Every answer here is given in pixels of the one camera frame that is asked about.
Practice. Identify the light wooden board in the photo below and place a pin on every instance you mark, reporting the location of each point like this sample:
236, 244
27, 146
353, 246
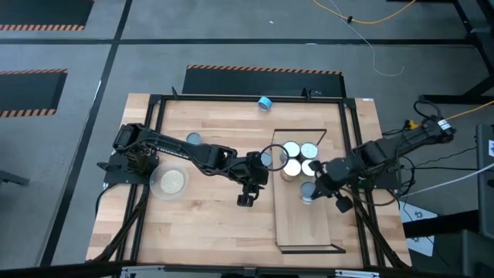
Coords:
301, 224

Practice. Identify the tall Peas can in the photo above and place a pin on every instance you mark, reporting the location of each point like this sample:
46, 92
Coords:
291, 148

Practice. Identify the black metal stand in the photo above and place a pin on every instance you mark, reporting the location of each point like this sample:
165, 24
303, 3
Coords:
455, 99

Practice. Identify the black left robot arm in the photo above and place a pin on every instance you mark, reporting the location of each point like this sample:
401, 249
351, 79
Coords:
173, 146

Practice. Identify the short Mandarin Oranges can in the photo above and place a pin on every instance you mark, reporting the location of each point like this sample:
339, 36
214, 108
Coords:
306, 190

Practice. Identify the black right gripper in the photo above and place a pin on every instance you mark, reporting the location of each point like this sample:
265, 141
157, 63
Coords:
335, 175

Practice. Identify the grey lid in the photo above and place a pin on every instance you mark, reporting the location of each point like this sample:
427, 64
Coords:
194, 138

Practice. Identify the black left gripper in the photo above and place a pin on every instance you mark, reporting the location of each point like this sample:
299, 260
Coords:
254, 171

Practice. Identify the blue tape roll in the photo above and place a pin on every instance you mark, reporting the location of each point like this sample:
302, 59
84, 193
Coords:
261, 101

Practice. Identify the tall Beans can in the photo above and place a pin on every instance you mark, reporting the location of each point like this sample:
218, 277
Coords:
309, 150

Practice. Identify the black mat with hazard stripes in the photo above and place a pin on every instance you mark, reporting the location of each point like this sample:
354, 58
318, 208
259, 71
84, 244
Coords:
262, 83
46, 11
27, 92

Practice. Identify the grey cabinet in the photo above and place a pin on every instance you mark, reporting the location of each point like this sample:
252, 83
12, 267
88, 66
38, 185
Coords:
485, 185

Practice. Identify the black stand foot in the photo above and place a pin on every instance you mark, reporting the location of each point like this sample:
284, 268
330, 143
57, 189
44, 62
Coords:
11, 177

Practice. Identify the translucent white bowl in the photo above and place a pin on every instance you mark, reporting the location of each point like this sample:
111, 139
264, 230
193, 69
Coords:
154, 179

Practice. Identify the black desk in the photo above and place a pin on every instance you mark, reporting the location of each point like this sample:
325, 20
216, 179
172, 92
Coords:
463, 251

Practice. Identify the white sheet with symbols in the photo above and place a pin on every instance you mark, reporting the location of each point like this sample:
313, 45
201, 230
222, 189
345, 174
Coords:
417, 214

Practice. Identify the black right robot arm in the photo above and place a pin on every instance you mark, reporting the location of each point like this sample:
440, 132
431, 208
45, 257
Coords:
401, 144

